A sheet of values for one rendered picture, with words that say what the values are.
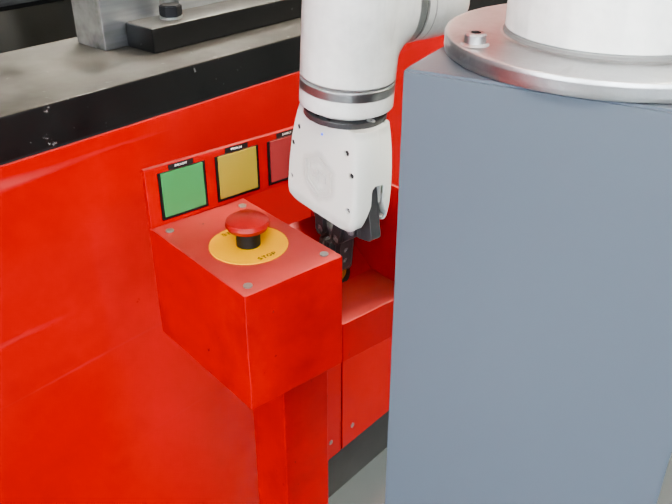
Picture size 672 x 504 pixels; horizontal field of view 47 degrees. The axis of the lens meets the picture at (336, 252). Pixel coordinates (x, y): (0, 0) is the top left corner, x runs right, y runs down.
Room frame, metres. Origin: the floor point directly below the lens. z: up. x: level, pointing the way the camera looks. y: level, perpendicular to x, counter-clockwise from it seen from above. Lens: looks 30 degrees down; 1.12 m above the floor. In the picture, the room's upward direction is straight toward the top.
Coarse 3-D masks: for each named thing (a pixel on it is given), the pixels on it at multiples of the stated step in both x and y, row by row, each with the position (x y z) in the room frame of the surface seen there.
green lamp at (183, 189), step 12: (180, 168) 0.67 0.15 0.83; (192, 168) 0.68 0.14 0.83; (168, 180) 0.66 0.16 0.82; (180, 180) 0.67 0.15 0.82; (192, 180) 0.67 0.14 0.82; (168, 192) 0.66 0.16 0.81; (180, 192) 0.67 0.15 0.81; (192, 192) 0.67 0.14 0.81; (204, 192) 0.68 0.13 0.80; (168, 204) 0.66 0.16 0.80; (180, 204) 0.66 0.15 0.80; (192, 204) 0.67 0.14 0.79; (204, 204) 0.68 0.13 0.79; (168, 216) 0.66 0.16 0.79
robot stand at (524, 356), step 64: (448, 64) 0.43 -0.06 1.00; (448, 128) 0.40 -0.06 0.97; (512, 128) 0.39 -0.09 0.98; (576, 128) 0.37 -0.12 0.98; (640, 128) 0.36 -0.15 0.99; (448, 192) 0.40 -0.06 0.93; (512, 192) 0.38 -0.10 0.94; (576, 192) 0.37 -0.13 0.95; (640, 192) 0.35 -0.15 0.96; (448, 256) 0.40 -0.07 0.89; (512, 256) 0.38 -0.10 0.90; (576, 256) 0.37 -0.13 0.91; (640, 256) 0.35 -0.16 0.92; (448, 320) 0.40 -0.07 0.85; (512, 320) 0.38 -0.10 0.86; (576, 320) 0.36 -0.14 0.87; (640, 320) 0.35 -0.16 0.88; (448, 384) 0.40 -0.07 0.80; (512, 384) 0.38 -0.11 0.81; (576, 384) 0.36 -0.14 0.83; (640, 384) 0.34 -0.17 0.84; (448, 448) 0.40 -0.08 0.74; (512, 448) 0.37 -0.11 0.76; (576, 448) 0.36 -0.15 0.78; (640, 448) 0.34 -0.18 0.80
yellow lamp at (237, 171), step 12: (228, 156) 0.70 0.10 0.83; (240, 156) 0.71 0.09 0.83; (252, 156) 0.72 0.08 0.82; (228, 168) 0.70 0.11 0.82; (240, 168) 0.71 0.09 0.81; (252, 168) 0.72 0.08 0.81; (228, 180) 0.70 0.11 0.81; (240, 180) 0.71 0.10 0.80; (252, 180) 0.72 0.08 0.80; (228, 192) 0.70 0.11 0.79; (240, 192) 0.71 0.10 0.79
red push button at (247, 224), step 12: (228, 216) 0.62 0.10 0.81; (240, 216) 0.61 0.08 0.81; (252, 216) 0.61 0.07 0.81; (264, 216) 0.62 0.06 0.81; (228, 228) 0.60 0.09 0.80; (240, 228) 0.60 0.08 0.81; (252, 228) 0.60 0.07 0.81; (264, 228) 0.60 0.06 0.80; (240, 240) 0.61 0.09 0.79; (252, 240) 0.61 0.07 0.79
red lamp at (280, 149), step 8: (288, 136) 0.75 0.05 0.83; (272, 144) 0.74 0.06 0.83; (280, 144) 0.74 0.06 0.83; (288, 144) 0.75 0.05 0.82; (272, 152) 0.74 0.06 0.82; (280, 152) 0.74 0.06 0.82; (288, 152) 0.75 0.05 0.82; (272, 160) 0.74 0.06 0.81; (280, 160) 0.74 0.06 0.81; (288, 160) 0.75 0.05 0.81; (272, 168) 0.74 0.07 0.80; (280, 168) 0.74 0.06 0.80; (288, 168) 0.75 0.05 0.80; (272, 176) 0.73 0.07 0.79; (280, 176) 0.74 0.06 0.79; (288, 176) 0.75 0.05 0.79
